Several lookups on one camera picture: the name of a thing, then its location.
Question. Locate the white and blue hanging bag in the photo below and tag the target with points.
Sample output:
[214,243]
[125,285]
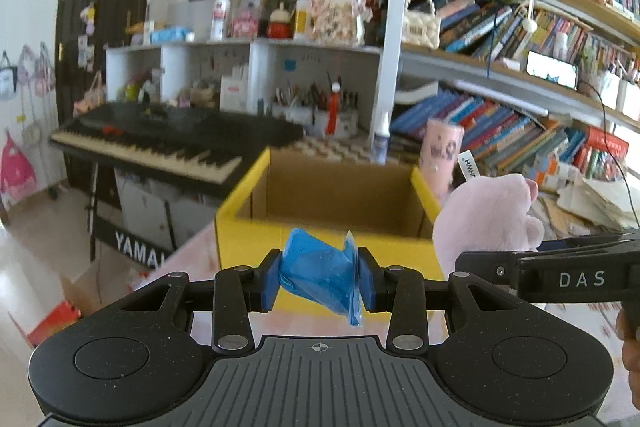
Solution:
[7,79]

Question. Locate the yellow and white bottle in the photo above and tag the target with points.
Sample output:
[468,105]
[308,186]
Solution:
[302,19]

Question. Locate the pink cartoon box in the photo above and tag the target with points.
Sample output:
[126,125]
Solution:
[245,24]

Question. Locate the dark wooden door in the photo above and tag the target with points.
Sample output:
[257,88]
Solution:
[107,7]

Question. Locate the long row of leaning books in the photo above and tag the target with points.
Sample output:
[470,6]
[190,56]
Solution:
[500,132]

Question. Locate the pink hanging bags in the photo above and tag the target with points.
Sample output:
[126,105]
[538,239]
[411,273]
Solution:
[37,72]

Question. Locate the blue plastic wrapper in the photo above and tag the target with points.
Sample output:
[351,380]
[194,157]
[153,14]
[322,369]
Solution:
[320,272]

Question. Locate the pink floral handbag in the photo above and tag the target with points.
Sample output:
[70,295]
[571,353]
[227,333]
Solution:
[337,17]

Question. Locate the pink checked tablecloth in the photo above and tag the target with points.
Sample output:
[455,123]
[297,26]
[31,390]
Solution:
[197,257]

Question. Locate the pink plush toy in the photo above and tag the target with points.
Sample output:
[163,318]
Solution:
[480,217]

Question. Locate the white quilted handbag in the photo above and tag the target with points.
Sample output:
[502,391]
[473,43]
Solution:
[421,29]

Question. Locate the pink printed tumbler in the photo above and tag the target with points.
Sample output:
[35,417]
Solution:
[440,152]

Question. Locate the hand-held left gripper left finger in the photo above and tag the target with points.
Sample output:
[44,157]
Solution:
[270,281]

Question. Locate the white pen holder with pens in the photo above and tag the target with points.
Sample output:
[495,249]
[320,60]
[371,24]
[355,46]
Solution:
[305,114]

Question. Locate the stack of loose papers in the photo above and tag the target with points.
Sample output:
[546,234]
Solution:
[590,202]

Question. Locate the pink child backpack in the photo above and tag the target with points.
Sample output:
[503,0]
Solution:
[17,172]

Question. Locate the white storage containers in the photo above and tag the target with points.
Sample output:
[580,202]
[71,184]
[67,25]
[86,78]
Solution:
[622,94]

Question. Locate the person's right hand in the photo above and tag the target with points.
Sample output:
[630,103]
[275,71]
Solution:
[631,357]

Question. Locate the black electronic keyboard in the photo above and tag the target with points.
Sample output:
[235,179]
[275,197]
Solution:
[165,137]

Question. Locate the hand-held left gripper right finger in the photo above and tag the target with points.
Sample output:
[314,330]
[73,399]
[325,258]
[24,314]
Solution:
[367,283]

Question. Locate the red cardboard box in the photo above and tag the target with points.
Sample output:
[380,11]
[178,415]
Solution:
[52,314]

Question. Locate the row of colourful paperback books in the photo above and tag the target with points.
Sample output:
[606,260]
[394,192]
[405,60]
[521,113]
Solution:
[500,27]

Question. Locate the red and white doll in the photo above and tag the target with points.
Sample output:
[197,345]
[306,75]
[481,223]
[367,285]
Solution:
[279,24]

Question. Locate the smartphone with lit screen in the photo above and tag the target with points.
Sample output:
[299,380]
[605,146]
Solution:
[552,69]

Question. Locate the blue tissue pack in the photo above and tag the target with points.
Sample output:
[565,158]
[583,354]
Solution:
[170,35]

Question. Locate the white box with red label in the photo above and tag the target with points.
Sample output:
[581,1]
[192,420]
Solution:
[234,89]

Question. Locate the white shelf post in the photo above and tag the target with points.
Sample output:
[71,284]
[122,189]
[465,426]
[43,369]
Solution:
[392,32]

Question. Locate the yellow cardboard box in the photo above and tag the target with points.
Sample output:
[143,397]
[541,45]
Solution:
[250,237]

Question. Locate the white desktop shelf unit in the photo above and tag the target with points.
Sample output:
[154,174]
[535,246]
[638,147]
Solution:
[260,57]

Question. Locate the black keyboard stand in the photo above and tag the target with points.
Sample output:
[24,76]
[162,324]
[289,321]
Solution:
[135,242]

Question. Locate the white bottle with red label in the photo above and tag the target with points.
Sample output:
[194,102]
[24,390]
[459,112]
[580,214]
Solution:
[220,14]

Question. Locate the small white spray bottle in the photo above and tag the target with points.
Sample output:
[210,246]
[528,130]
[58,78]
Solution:
[381,142]

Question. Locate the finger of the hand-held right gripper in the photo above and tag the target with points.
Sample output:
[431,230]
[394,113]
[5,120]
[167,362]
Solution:
[590,243]
[490,268]

